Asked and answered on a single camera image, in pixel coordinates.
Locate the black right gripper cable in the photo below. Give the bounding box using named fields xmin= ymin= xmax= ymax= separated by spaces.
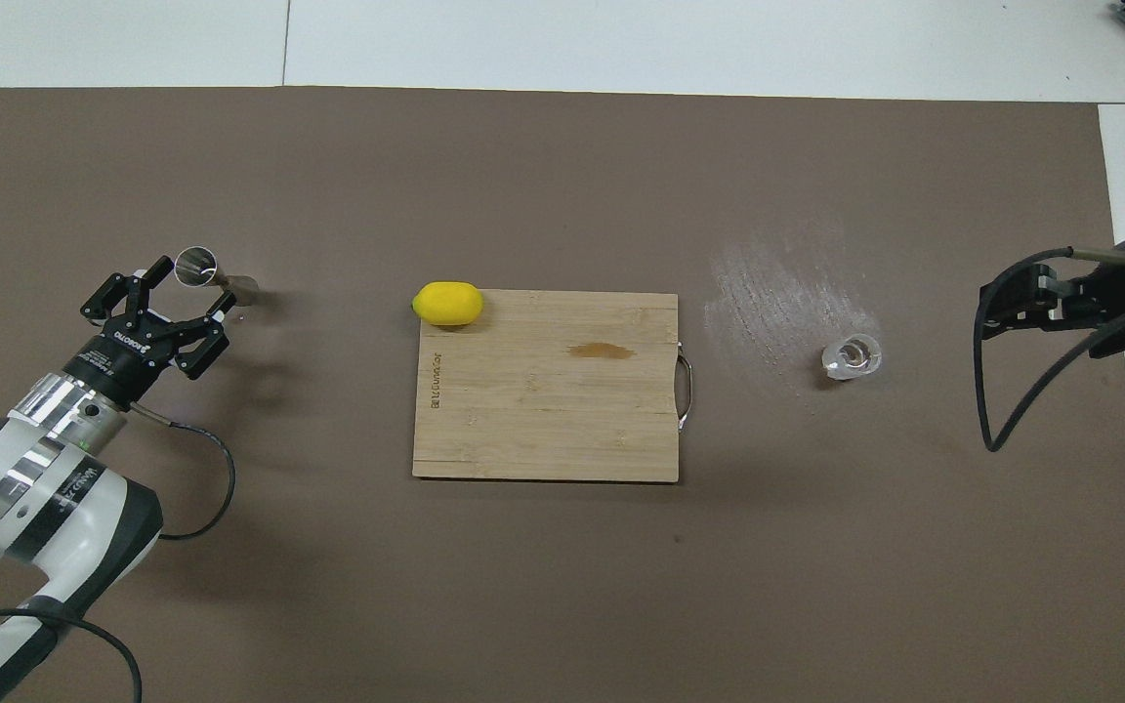
xmin=973 ymin=247 xmax=1125 ymax=452

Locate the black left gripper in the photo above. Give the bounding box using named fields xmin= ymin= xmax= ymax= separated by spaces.
xmin=64 ymin=267 xmax=234 ymax=403

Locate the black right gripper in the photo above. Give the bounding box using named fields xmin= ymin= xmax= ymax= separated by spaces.
xmin=979 ymin=227 xmax=1125 ymax=358

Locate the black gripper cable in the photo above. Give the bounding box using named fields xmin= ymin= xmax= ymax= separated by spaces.
xmin=973 ymin=247 xmax=1125 ymax=452
xmin=0 ymin=402 xmax=237 ymax=703

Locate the steel double jigger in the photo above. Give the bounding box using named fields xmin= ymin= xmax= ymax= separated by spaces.
xmin=174 ymin=246 xmax=261 ymax=306

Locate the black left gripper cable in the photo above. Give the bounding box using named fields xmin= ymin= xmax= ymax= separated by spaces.
xmin=0 ymin=402 xmax=237 ymax=703

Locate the yellow lemon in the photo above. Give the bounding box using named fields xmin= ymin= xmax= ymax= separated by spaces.
xmin=412 ymin=281 xmax=485 ymax=328

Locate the brown table mat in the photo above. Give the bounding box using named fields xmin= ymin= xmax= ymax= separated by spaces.
xmin=0 ymin=86 xmax=1125 ymax=703

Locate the wooden cutting board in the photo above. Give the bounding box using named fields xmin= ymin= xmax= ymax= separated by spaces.
xmin=412 ymin=289 xmax=695 ymax=484

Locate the clear glass cup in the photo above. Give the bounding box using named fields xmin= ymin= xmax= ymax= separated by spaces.
xmin=821 ymin=333 xmax=884 ymax=382

